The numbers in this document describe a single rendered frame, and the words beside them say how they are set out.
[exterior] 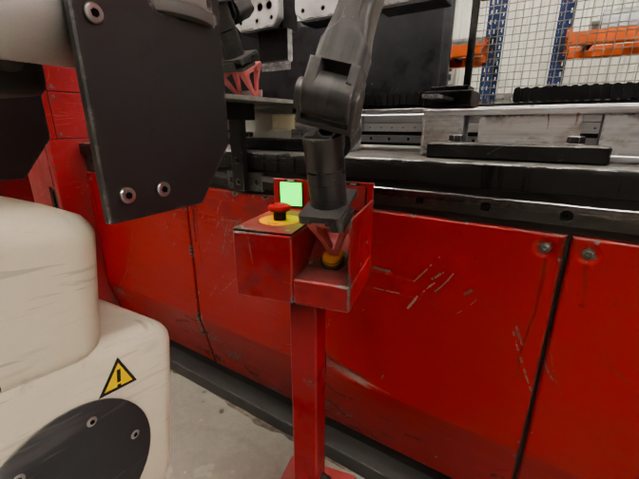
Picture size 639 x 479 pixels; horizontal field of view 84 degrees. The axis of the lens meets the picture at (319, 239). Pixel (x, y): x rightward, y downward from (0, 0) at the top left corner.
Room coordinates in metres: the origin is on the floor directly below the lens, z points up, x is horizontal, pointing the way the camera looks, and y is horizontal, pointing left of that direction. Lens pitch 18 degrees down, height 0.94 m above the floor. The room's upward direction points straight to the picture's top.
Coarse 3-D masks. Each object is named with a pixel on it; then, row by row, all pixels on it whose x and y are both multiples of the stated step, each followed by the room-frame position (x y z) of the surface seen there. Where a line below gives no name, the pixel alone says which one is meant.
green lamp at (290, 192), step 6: (282, 186) 0.69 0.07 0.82; (288, 186) 0.69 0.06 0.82; (294, 186) 0.68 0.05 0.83; (300, 186) 0.68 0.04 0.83; (282, 192) 0.69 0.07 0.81; (288, 192) 0.69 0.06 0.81; (294, 192) 0.68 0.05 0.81; (300, 192) 0.68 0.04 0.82; (282, 198) 0.69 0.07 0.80; (288, 198) 0.69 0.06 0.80; (294, 198) 0.69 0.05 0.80; (300, 198) 0.68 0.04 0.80; (294, 204) 0.69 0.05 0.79; (300, 204) 0.68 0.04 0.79
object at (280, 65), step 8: (264, 32) 1.08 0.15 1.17; (272, 32) 1.06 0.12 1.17; (280, 32) 1.05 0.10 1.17; (288, 32) 1.04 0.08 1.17; (264, 40) 1.08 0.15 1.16; (272, 40) 1.06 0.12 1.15; (280, 40) 1.05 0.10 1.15; (288, 40) 1.04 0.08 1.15; (264, 48) 1.08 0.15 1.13; (272, 48) 1.06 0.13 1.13; (280, 48) 1.05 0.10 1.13; (288, 48) 1.04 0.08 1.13; (264, 56) 1.08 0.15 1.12; (272, 56) 1.06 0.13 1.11; (280, 56) 1.05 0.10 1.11; (288, 56) 1.04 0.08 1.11; (264, 64) 1.09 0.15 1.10; (272, 64) 1.07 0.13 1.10; (280, 64) 1.06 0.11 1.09; (288, 64) 1.05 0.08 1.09
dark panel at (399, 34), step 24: (384, 24) 1.45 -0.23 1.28; (408, 24) 1.40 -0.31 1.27; (432, 24) 1.35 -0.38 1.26; (312, 48) 1.61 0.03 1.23; (384, 48) 1.44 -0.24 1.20; (408, 48) 1.39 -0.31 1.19; (432, 48) 1.35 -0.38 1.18; (264, 72) 1.75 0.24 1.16; (288, 72) 1.68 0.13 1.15; (384, 72) 1.44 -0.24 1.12; (408, 72) 1.39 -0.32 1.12; (432, 72) 1.35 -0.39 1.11; (264, 96) 1.75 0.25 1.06; (288, 96) 1.68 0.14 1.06
